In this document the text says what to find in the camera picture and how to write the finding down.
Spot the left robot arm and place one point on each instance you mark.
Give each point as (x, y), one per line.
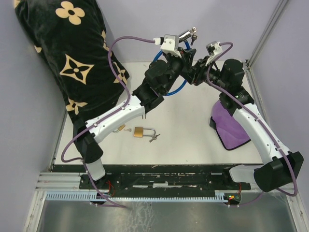
(159, 78)

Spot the small brass padlock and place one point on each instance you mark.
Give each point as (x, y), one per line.
(119, 128)

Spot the long-shackle brass padlock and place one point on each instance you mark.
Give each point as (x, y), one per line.
(140, 132)

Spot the aluminium frame rail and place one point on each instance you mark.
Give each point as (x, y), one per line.
(271, 24)

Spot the purple cloth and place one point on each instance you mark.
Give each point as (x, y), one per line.
(230, 132)

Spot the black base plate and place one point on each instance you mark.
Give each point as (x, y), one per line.
(165, 180)

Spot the black floral plush pillow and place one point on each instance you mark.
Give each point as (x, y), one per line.
(70, 36)

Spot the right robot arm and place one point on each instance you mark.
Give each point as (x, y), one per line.
(280, 166)

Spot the silver cable lock keys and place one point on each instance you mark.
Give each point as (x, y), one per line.
(193, 32)

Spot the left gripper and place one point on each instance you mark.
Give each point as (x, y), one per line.
(187, 57)

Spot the long padlock keys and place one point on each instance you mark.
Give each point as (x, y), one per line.
(154, 137)

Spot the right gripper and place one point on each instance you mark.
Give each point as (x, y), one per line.
(199, 68)

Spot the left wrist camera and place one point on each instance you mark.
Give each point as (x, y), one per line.
(168, 44)

